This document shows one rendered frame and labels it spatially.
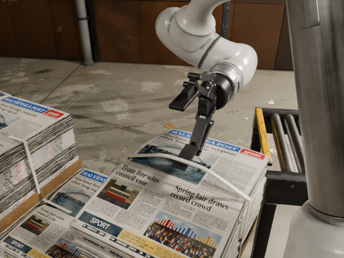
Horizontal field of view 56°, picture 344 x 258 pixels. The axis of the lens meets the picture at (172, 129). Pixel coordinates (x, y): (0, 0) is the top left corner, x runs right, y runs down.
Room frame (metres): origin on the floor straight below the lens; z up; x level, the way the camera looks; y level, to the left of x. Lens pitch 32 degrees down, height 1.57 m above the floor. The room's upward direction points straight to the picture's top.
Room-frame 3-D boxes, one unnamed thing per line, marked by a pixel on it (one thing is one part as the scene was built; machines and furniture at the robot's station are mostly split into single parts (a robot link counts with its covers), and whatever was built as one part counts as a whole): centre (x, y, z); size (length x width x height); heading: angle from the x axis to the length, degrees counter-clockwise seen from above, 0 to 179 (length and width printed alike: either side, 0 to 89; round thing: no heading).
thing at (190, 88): (0.57, -0.03, 1.31); 0.05 x 0.01 x 0.03; 152
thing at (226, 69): (0.74, -0.12, 1.24); 0.09 x 0.06 x 0.09; 62
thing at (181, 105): (0.55, -0.02, 1.29); 0.07 x 0.03 x 0.01; 152
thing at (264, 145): (1.18, -0.39, 0.81); 0.43 x 0.03 x 0.02; 172
